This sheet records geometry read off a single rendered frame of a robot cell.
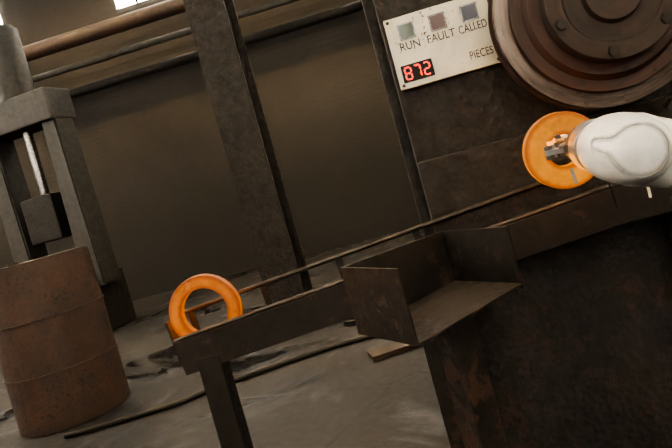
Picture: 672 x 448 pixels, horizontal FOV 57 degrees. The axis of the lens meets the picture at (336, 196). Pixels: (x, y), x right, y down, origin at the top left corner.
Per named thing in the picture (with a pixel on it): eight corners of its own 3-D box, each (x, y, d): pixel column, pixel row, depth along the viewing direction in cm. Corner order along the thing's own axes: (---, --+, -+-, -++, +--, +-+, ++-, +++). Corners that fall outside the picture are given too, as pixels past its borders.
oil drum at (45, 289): (58, 402, 375) (16, 261, 371) (148, 381, 367) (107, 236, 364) (-6, 449, 316) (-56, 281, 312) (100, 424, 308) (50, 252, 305)
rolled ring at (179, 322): (228, 266, 153) (231, 264, 157) (158, 286, 155) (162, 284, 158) (249, 337, 154) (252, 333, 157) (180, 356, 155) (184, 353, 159)
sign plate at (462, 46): (401, 91, 159) (383, 23, 158) (501, 62, 156) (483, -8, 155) (401, 90, 156) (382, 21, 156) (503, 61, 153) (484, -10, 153)
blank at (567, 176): (510, 127, 126) (513, 127, 122) (585, 99, 124) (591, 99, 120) (535, 198, 127) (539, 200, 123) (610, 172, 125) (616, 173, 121)
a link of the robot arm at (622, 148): (566, 176, 98) (651, 186, 97) (598, 185, 83) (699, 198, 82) (577, 108, 97) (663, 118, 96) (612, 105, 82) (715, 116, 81)
